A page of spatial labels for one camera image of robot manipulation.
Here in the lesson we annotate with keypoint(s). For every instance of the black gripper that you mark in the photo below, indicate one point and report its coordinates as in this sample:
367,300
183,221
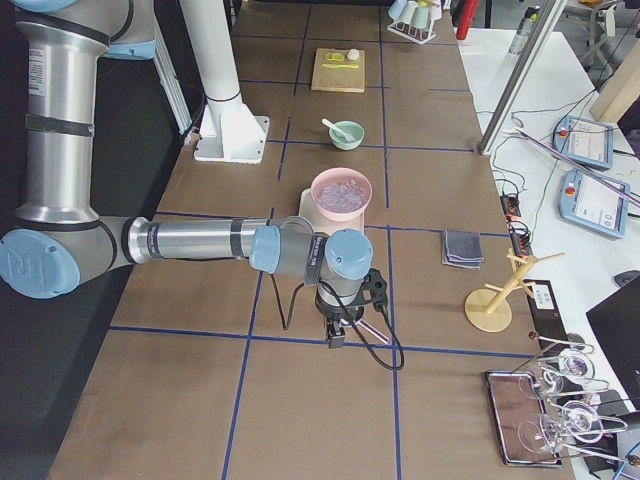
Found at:
337,314

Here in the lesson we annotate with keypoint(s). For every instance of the white plastic spoon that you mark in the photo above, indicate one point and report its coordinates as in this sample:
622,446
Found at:
336,128

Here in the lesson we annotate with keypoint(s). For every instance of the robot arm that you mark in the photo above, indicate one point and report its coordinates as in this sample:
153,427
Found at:
137,171

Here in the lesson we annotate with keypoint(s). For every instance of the pile of clear ice cubes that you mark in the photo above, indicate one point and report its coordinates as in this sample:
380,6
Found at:
342,197

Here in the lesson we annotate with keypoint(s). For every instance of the pink bowl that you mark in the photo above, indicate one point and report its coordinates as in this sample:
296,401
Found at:
336,175

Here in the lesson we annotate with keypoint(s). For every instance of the green bowl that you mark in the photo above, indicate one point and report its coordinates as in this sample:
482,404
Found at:
354,129

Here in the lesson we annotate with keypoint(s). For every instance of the cream plastic tray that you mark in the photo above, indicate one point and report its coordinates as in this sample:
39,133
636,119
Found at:
325,225

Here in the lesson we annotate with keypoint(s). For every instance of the folded grey cloth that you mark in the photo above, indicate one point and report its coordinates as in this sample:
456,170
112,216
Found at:
461,249

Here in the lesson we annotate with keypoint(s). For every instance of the wooden stand with round base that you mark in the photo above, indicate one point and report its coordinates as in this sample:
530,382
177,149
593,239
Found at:
487,308

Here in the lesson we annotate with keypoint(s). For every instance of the black glass rack tray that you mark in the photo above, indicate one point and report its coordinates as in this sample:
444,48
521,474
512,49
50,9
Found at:
512,403

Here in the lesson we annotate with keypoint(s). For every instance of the black power strip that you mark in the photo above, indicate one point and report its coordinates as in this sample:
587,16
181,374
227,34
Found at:
510,205
520,236

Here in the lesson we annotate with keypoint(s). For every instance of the left upper wine glass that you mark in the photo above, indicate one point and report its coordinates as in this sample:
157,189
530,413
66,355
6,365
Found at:
539,386

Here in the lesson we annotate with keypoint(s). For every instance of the wine glass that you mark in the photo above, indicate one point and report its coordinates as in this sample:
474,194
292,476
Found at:
576,366
581,421
540,436
539,386

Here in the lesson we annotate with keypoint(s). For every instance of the black framed box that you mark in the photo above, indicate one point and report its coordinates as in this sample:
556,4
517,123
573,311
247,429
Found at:
545,312

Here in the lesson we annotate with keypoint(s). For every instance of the metal glass hanger rack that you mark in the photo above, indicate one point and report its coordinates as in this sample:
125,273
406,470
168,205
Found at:
589,394

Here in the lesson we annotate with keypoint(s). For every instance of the white mounting column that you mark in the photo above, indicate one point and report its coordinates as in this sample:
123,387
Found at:
229,132

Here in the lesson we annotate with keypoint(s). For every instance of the lower wine glass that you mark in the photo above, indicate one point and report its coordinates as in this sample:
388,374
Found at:
540,436

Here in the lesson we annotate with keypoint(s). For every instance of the bamboo cutting board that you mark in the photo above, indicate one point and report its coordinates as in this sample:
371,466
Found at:
338,80

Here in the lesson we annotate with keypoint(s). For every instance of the middle wine glass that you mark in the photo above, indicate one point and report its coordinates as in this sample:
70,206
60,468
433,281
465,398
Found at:
581,421

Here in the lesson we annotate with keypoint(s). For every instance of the white steamed bun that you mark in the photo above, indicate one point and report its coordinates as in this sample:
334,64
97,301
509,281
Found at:
353,54

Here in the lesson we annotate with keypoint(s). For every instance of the near teach pendant tablet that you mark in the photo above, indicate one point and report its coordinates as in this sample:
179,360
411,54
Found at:
588,203

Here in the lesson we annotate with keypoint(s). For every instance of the teach pendant tablet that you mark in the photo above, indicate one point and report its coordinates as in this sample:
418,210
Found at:
588,203
587,142

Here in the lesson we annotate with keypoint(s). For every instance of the black computer mouse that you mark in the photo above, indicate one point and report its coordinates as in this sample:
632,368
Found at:
626,277

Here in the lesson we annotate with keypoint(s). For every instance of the far teach pendant tablet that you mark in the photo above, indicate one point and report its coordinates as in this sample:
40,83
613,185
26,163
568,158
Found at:
587,142

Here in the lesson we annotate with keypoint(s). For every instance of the white reacher grabber tool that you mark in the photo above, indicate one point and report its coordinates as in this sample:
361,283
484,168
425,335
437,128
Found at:
585,171

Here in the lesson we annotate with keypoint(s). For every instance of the green cup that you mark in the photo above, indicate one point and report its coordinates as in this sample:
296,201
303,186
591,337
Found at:
420,19

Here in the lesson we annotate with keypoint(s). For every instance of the blue cup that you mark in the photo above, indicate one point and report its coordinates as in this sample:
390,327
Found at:
396,9

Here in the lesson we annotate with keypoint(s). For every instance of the white cup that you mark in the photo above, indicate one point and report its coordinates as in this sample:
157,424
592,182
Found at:
407,12

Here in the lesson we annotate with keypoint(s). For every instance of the red bottle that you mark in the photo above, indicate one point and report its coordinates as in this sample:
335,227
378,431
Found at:
467,11

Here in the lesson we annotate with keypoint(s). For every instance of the grey water bottle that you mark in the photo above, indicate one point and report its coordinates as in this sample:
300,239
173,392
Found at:
524,30

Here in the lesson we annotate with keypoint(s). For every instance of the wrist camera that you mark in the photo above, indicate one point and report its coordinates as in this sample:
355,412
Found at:
374,290

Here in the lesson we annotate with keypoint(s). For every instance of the white wire cup rack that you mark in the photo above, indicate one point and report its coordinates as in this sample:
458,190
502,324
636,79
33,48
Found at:
409,33

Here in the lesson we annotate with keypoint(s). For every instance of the aluminium frame post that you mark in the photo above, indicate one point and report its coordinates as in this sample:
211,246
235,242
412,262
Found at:
549,15

